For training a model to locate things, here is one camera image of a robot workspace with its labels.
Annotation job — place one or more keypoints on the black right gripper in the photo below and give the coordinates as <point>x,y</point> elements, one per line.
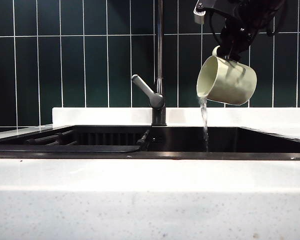
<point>236,32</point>

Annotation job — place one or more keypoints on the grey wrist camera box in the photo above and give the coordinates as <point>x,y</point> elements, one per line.
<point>199,13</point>

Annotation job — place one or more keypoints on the dark metal faucet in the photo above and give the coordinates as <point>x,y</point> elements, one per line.
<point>159,115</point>

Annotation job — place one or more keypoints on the poured water stream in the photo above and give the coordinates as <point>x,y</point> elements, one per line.
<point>205,120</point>

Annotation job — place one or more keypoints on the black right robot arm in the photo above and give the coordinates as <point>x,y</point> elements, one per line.
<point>250,10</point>

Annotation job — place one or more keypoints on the pale green ceramic mug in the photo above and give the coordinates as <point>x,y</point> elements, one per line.
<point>227,82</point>

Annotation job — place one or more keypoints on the black kitchen sink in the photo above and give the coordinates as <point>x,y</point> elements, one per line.
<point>240,142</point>

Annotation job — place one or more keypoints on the black sink drain rack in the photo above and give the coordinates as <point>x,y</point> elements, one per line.
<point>52,138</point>

